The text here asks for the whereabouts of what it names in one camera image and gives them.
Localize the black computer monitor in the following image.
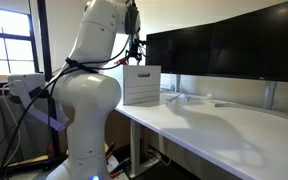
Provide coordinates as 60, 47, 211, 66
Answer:
146, 24, 214, 76
209, 1, 288, 82

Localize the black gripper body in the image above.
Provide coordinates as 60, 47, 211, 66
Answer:
128, 39, 142, 60

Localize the white cable on desk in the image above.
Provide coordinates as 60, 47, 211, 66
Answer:
165, 92, 215, 104

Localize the white desk leg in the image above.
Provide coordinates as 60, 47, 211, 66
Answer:
129, 121, 159, 178

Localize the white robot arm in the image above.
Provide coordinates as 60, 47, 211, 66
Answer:
46, 0, 140, 180

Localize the white cardboard storage box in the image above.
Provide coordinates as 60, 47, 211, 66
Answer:
100, 64, 162, 106

